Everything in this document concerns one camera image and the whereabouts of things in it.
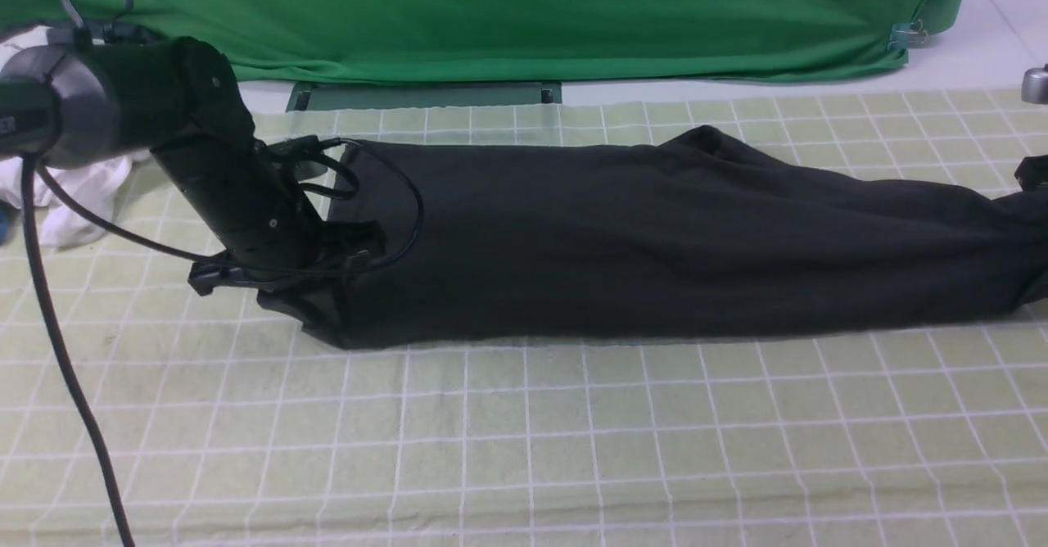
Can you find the crumpled white shirt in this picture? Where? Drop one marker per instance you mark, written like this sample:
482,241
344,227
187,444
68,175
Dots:
94,187

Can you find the small blue object left edge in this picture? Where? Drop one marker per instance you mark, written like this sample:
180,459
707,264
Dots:
6,219

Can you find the green backdrop cloth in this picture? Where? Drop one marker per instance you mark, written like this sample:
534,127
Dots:
400,41

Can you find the black gripper body image-right arm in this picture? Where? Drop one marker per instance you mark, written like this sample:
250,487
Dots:
1032,173

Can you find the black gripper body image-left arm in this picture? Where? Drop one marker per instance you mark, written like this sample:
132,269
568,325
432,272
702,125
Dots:
190,115

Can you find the blue binder clip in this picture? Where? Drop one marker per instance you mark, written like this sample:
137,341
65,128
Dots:
907,35

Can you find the light green checkered table mat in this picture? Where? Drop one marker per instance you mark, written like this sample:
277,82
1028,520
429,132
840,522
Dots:
228,428

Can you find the dark gray long-sleeved shirt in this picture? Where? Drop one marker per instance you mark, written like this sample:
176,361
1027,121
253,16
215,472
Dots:
699,237

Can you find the black gripper image-left finger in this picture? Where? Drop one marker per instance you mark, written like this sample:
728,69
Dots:
205,277

